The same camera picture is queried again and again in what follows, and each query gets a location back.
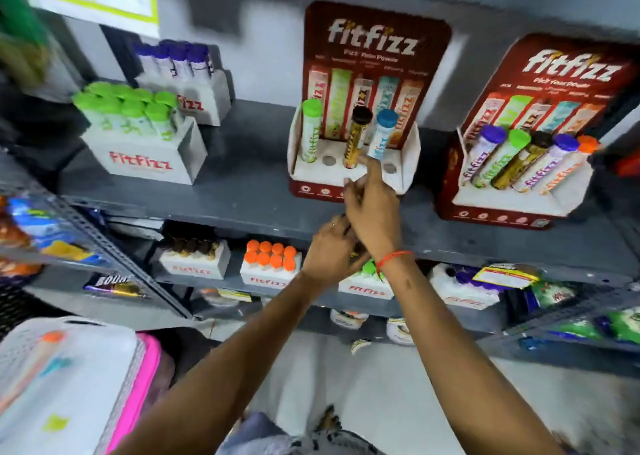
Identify person's left hand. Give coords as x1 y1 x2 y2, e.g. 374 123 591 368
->
300 214 371 288

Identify person's right hand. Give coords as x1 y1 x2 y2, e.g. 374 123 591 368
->
343 156 414 262

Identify person's right forearm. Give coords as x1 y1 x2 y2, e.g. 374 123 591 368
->
377 254 567 455

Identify person's left forearm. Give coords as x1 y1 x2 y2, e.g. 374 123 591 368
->
112 270 342 455

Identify black cap tablet tube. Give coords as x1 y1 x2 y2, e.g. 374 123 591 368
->
343 105 374 169

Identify cluster of green-capped tubes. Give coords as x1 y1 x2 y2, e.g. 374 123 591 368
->
350 257 381 278
72 81 185 141

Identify blue cap tablet tube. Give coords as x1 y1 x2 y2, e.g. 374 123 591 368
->
366 109 400 162

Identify white cardboard tube box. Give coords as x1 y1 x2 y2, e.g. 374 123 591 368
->
240 255 303 290
135 69 232 127
338 270 396 300
81 117 208 186
429 264 501 311
158 241 232 280

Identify cluster of orange-capped tubes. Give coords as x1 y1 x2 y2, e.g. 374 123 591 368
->
243 240 298 272

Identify green cap tablet tube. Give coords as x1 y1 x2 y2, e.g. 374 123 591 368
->
471 129 532 189
299 98 324 164

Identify grey metal shelf rack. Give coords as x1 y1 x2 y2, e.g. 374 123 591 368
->
55 0 640 335
0 152 196 320
477 285 640 379

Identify purple cap tablet tube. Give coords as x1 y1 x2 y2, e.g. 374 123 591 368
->
459 125 508 186
512 134 581 193

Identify white jar yellow label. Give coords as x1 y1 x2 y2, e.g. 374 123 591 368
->
200 288 253 308

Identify cluster of purple-capped tubes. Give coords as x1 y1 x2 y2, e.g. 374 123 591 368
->
132 39 215 82
452 267 501 293

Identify cluster of brown-capped tubes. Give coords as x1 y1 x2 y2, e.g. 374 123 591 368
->
159 237 221 260

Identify brown cap tablet tube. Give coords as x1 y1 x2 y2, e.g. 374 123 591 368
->
491 131 554 190

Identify red cardboard display stand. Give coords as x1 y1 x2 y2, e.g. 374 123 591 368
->
435 33 640 230
287 0 453 203

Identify yellow label packet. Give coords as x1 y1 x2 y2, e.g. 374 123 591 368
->
472 264 541 290

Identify person's sandal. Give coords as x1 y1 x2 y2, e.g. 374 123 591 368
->
315 406 343 433

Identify orange cap tablet tube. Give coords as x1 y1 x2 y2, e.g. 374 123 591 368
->
539 135 600 195

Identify green snack packet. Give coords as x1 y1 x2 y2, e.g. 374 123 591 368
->
607 307 640 345
552 320 606 341
530 281 578 309

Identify person's patterned trousers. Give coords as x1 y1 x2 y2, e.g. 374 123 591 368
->
216 412 386 455

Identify dark chocolate bar packet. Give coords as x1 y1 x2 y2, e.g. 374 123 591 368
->
84 274 146 299

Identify pink plastic basket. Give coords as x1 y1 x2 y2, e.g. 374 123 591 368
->
105 334 163 453

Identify blue yellow snack packet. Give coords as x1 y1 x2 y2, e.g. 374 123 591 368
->
0 194 106 265

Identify white plastic basket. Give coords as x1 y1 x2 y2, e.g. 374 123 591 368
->
0 317 146 455

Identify orange snack packet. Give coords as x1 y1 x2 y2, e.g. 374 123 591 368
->
0 260 43 278

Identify black mesh basket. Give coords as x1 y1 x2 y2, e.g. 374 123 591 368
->
0 282 66 340

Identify green plastic bag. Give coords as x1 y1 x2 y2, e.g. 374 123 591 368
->
0 0 51 87

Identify red thread bracelet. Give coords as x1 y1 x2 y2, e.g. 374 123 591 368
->
376 250 415 273

